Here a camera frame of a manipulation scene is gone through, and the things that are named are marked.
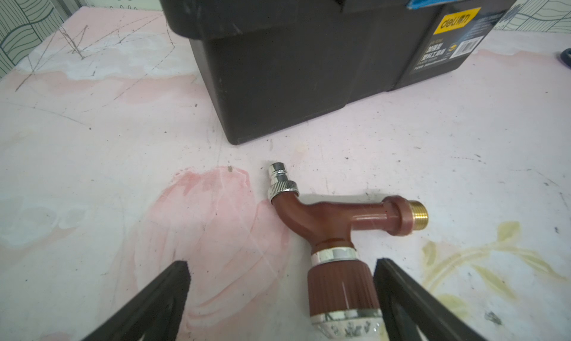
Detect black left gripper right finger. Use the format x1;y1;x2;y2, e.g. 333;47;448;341
373;259;485;341

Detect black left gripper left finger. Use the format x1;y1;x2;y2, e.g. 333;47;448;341
85;261;191;340

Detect maroon spray nozzle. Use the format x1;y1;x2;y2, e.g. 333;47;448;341
268;163;429;340

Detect yellow and black toolbox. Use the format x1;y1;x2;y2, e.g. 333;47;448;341
159;0;517;145

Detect black handled scissors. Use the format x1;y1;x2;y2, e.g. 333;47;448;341
559;48;571;68

